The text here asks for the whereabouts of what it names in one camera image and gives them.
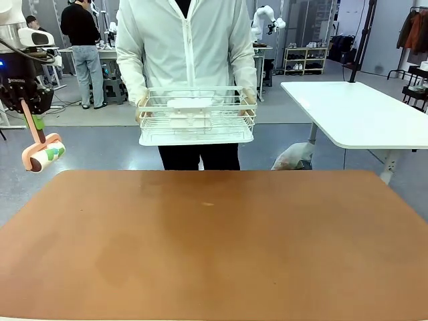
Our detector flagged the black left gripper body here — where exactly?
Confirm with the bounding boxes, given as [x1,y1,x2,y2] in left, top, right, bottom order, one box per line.
[0,52,38,92]

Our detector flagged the pink lint roller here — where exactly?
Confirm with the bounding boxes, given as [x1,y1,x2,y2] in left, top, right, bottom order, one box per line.
[20,99,67,174]

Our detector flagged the white plastic cutlery holder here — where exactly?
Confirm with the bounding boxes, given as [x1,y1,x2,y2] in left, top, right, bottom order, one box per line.
[166,97,215,130]

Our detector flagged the white wire dish rack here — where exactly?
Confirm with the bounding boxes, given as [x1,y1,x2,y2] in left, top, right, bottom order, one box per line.
[136,86,258,141]

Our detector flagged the white drain tray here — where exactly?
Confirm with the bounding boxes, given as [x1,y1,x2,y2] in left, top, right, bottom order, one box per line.
[138,128,255,147]

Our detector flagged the person's right forearm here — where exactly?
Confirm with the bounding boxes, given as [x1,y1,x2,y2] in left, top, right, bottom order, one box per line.
[116,53,150,105]

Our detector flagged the person's left forearm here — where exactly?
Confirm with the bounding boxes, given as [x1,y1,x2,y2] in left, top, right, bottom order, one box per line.
[229,49,258,98]

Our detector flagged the person's right hand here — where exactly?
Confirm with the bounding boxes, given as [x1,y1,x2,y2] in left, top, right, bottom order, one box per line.
[134,94,150,124]

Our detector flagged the person's left hand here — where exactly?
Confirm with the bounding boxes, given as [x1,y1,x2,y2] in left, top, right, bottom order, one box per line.
[237,87,258,117]

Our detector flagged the seated person in black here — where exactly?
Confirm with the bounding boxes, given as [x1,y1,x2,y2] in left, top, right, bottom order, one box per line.
[25,15,48,33]

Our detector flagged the person in black with jeans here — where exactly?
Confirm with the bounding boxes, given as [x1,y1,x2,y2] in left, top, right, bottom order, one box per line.
[60,0,106,110]

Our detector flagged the grey step stool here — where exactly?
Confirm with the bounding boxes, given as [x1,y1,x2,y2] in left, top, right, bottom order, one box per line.
[102,78,130,106]

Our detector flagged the person in white jacket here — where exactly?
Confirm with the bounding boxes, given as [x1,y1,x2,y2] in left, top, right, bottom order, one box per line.
[115,0,258,171]

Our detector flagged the white plastic bag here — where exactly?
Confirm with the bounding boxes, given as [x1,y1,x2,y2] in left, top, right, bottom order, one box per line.
[271,142,314,171]

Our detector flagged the wooden shoe rack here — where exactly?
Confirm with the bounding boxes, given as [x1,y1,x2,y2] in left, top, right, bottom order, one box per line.
[283,46,330,76]

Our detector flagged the large white table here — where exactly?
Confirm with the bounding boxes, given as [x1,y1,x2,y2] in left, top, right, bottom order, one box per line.
[280,81,428,185]

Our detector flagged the black stand pole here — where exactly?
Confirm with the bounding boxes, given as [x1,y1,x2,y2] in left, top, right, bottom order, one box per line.
[348,0,379,84]

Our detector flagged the black garment rack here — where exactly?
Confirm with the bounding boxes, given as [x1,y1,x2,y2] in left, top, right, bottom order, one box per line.
[387,5,428,81]

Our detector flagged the black rolling cart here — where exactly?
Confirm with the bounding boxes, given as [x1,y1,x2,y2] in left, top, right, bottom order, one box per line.
[402,65,428,113]

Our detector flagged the hanging brown orange clothes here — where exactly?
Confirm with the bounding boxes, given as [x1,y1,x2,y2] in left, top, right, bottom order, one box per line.
[397,8,428,56]

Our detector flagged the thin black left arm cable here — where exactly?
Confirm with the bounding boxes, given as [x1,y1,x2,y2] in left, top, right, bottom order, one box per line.
[0,37,56,65]

